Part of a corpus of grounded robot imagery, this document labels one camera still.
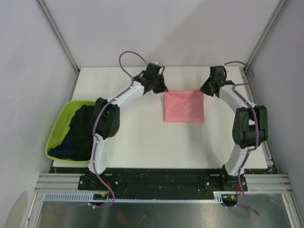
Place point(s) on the left aluminium frame post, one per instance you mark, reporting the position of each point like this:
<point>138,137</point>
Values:
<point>57,34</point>

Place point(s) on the aluminium frame post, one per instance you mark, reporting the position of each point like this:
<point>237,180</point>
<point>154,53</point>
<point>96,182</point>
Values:
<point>273,20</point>
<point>57,34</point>

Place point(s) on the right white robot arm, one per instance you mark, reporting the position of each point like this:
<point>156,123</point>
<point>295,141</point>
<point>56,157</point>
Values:
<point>250,126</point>

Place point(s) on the pink t shirt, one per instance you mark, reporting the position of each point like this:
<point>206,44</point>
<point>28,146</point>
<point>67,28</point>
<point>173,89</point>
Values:
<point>184,107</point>

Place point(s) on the green plastic basket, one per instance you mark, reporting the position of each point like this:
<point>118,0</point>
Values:
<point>61,128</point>

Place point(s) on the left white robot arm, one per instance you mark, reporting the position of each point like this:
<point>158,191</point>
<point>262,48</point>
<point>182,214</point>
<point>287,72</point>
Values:
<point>106,115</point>

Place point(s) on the black t shirt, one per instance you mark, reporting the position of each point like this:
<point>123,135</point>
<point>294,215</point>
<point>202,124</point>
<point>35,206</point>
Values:
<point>81,121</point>

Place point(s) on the white slotted cable duct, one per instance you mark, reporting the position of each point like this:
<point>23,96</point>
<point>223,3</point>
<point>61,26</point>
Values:
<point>211,197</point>

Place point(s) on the navy blue t shirt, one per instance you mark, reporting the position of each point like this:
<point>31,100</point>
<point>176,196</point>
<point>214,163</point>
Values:
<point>66,149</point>

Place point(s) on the right aluminium frame post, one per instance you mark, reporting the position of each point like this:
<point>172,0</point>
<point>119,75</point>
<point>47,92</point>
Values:
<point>273,20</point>

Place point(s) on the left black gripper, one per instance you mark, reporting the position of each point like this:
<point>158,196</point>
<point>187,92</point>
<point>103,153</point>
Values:
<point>162,88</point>

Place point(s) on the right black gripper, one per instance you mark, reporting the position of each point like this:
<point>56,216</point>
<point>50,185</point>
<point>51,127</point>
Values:
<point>204,89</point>

